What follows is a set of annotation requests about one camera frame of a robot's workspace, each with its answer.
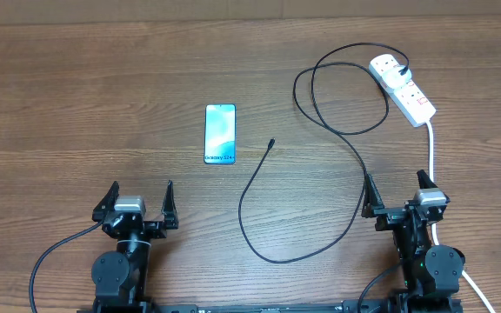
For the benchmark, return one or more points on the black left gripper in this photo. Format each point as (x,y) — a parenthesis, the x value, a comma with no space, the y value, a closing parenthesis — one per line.
(156,230)

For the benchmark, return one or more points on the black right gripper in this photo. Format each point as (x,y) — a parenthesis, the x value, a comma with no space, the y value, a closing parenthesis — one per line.
(390,216)

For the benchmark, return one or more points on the blue Galaxy S24+ smartphone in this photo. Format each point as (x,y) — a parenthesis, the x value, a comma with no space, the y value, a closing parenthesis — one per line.
(220,133)

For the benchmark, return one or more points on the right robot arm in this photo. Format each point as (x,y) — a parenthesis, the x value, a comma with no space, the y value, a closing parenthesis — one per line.
(431,272)

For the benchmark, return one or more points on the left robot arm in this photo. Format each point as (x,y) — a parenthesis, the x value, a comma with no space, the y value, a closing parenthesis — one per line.
(120,274)

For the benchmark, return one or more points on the white USB charger plug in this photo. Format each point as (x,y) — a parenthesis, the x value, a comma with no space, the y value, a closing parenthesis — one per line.
(397,77)

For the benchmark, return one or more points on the white power strip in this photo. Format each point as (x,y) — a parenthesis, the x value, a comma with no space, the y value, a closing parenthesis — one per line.
(413,103)

